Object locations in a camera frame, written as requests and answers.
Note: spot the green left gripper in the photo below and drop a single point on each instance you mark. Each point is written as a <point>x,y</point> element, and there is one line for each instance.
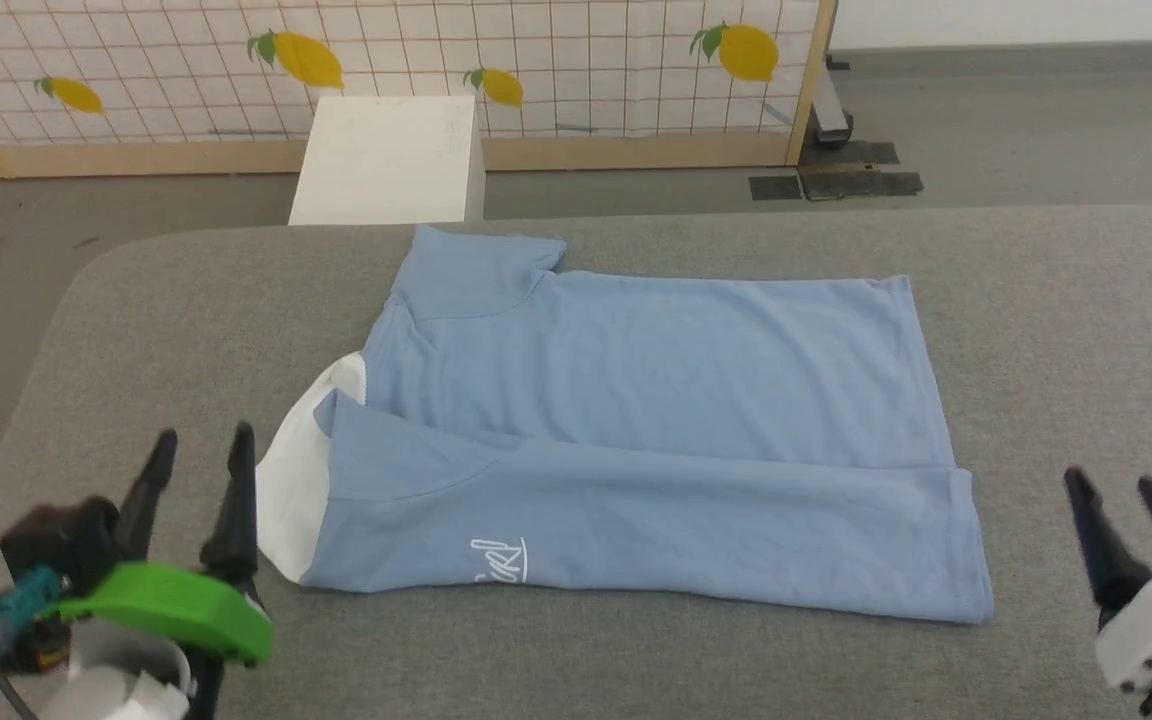
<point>176,600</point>

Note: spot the light blue and white T-shirt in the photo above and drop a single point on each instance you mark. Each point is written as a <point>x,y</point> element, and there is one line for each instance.
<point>656,400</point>

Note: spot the white box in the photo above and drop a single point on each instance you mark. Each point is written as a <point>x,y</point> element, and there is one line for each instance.
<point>386,160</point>

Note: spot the grey metal panel stand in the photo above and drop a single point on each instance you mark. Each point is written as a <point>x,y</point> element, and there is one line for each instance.
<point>836,170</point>

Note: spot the lemon print grid panel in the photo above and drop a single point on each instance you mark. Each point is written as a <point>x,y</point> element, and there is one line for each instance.
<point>586,50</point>

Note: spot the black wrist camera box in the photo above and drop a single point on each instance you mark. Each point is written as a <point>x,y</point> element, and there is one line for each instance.
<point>56,550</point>

